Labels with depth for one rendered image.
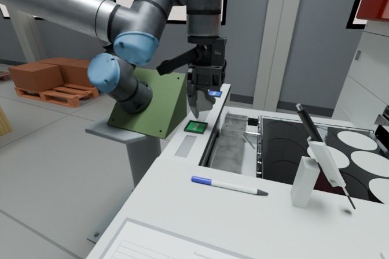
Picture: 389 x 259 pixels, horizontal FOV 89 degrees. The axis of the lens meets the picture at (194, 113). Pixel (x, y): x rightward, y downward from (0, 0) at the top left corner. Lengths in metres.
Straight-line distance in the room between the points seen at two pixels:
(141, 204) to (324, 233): 0.29
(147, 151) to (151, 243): 0.63
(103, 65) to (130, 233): 0.52
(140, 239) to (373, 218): 0.36
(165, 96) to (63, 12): 0.48
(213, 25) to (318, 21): 2.43
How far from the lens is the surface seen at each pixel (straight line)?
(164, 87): 0.84
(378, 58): 1.03
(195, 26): 0.44
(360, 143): 0.79
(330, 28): 2.85
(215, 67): 0.46
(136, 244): 0.34
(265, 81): 2.66
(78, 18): 0.45
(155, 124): 0.79
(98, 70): 0.73
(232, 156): 0.60
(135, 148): 0.93
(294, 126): 0.77
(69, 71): 3.84
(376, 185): 0.64
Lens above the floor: 1.26
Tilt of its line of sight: 28 degrees down
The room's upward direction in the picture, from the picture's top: straight up
